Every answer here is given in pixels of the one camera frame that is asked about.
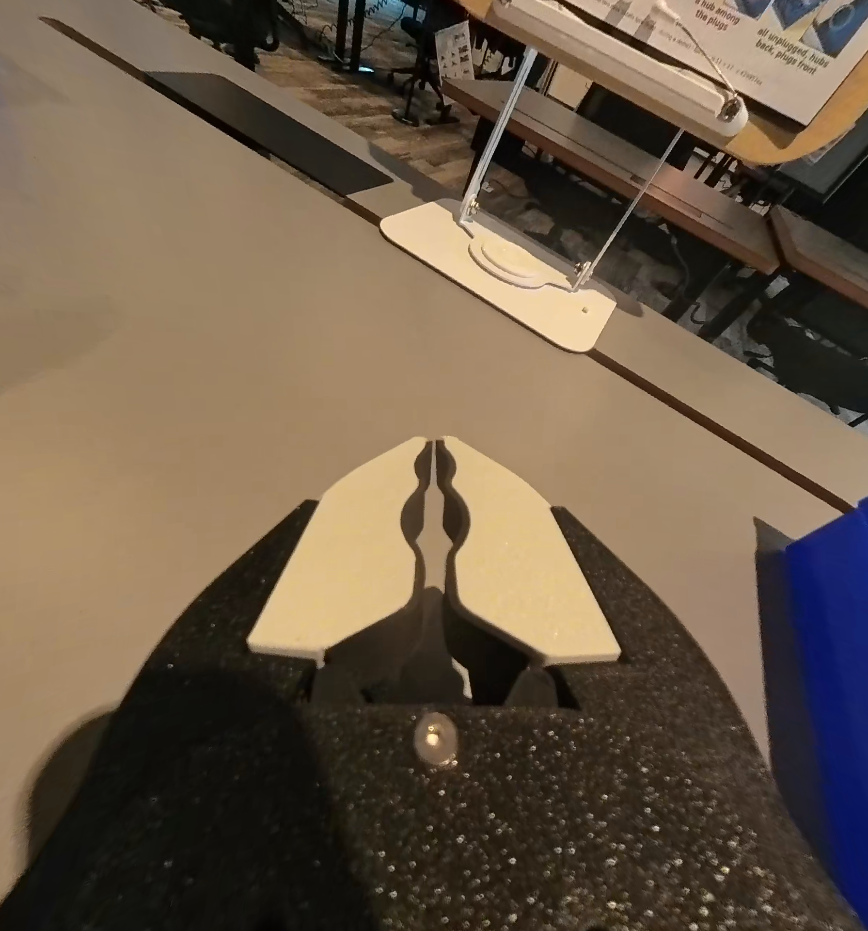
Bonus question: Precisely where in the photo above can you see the wooden desk black legs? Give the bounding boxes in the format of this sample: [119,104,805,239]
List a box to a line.
[768,204,868,328]

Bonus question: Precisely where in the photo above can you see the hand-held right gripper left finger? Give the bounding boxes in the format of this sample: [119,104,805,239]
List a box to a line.
[247,436,435,704]

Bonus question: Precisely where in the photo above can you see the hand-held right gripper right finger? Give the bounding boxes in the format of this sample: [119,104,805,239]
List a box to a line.
[436,435,622,706]

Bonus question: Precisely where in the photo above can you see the blue plastic bin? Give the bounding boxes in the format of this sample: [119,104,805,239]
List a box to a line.
[757,480,868,903]

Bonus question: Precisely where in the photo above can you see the white picture sheet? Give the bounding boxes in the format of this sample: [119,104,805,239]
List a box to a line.
[437,20,474,82]

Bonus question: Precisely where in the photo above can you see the black desk panel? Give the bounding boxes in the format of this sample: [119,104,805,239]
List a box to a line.
[143,70,395,199]

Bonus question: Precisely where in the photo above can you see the printed instruction sheet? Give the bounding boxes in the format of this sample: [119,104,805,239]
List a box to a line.
[601,0,868,125]

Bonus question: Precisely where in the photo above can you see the black monitor with paper sheet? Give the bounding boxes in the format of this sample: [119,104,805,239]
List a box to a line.
[774,95,868,206]

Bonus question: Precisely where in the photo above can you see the long grey desk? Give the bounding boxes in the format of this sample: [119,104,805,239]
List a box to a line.
[441,76,780,276]

